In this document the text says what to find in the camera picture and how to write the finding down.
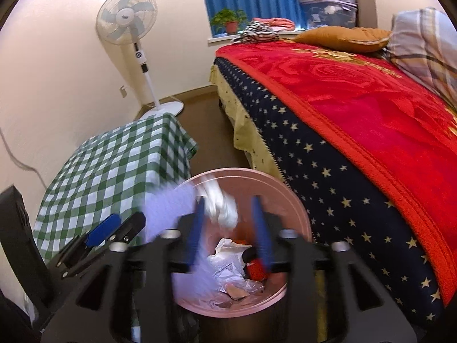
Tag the green checked tablecloth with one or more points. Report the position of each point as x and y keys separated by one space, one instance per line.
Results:
x=107 y=164

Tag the white paper bag green print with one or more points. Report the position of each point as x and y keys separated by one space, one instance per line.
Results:
x=228 y=260

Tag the pink plastic bin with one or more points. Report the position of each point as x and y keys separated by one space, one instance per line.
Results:
x=282 y=200

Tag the wooden bookshelf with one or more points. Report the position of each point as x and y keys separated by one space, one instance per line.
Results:
x=367 y=0

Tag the pink folded cloth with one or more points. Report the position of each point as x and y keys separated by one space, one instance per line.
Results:
x=278 y=23

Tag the black white striped cloth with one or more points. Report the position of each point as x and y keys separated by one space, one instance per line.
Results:
x=257 y=34

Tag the plaid pillow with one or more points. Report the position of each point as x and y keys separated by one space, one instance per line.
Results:
x=425 y=43

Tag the clear storage box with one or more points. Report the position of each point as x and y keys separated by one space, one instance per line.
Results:
x=328 y=14

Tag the red wrapper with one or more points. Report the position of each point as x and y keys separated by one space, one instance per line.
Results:
x=257 y=269

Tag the white standing fan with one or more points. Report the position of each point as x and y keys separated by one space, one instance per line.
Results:
x=123 y=16

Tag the yellow bed sheet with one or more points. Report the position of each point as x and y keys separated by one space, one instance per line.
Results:
x=242 y=128

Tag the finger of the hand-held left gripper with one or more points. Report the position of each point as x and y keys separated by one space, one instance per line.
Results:
x=103 y=227
x=134 y=223

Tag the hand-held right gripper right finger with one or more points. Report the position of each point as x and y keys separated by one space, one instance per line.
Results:
x=262 y=235

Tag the potted green plant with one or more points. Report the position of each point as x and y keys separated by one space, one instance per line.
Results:
x=231 y=26

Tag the white fan wall plug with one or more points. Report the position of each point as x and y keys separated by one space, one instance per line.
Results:
x=123 y=91

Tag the clear plastic wrapper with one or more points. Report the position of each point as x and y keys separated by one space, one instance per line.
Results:
x=250 y=286

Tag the orange brown pillow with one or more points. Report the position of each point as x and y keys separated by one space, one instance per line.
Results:
x=342 y=37

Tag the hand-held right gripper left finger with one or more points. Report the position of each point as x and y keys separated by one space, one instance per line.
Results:
x=194 y=235

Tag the lavender foam net sleeve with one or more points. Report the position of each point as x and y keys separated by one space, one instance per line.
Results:
x=171 y=210

